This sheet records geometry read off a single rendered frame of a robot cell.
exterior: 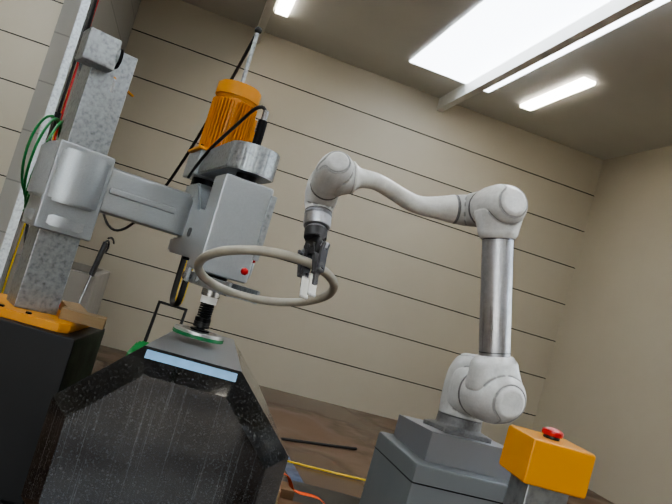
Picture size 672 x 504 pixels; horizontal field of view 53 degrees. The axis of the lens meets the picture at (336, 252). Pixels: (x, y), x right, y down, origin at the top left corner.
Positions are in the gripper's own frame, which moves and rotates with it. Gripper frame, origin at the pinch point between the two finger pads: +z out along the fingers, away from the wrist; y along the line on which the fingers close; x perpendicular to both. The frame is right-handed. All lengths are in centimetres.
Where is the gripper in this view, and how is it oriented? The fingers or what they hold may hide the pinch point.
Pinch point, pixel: (308, 286)
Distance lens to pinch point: 209.6
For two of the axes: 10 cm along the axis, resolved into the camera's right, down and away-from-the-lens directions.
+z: -1.1, 9.1, -4.1
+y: -6.9, 2.3, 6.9
